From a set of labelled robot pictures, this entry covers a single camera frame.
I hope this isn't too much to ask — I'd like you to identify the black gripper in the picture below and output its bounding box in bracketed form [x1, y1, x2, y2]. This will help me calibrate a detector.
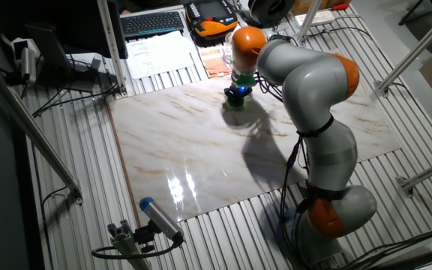
[223, 85, 254, 107]

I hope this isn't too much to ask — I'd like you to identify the orange striped cloth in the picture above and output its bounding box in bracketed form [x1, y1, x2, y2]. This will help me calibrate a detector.
[199, 44, 235, 79]

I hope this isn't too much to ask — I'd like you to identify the orange black teach pendant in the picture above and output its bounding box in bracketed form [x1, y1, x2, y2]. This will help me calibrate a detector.
[184, 0, 239, 38]

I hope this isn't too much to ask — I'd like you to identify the printed white paper sheet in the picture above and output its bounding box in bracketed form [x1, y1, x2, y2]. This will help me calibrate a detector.
[125, 30, 196, 80]

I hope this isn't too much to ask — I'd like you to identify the black round fan housing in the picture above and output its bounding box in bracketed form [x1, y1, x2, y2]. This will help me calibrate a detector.
[246, 0, 296, 28]

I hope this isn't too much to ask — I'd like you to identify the black keyboard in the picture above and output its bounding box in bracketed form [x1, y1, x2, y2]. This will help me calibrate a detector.
[121, 10, 185, 38]

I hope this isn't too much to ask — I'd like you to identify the brown cardboard box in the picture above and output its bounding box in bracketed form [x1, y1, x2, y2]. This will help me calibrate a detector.
[290, 0, 352, 16]

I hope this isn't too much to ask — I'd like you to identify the white power strip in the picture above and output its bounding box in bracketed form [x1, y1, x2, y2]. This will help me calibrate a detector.
[294, 10, 336, 27]

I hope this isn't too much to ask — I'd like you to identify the black computer monitor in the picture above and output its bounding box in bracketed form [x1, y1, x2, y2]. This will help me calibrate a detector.
[0, 0, 129, 61]

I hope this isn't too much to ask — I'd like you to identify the black monitor stand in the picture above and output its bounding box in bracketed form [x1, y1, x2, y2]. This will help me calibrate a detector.
[25, 24, 103, 94]

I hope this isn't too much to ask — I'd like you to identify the black wrist cable bundle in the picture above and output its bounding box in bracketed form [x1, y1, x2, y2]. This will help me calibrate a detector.
[255, 73, 287, 104]

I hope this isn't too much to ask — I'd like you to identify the black cable with inline connector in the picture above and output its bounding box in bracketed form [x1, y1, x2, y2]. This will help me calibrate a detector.
[278, 136, 307, 260]

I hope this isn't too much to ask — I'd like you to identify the aluminium frame beam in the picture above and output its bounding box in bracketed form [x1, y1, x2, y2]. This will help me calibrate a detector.
[95, 0, 128, 97]
[0, 52, 85, 206]
[373, 2, 432, 98]
[294, 0, 323, 47]
[395, 152, 432, 199]

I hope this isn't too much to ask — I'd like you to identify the silver camera with blue cap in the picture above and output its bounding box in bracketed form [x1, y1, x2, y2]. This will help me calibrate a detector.
[139, 196, 186, 245]

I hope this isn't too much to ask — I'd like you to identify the aluminium camera mount profile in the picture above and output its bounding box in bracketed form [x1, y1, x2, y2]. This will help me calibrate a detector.
[106, 219, 153, 270]

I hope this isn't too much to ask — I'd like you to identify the black camera cable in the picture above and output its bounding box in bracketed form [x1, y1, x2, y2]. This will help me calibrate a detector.
[91, 239, 184, 260]

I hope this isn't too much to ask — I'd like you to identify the grey camera on mount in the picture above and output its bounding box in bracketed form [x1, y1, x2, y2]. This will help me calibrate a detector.
[11, 37, 39, 86]

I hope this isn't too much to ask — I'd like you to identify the black floor cable bundle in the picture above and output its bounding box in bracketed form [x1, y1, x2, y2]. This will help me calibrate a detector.
[331, 220, 432, 270]

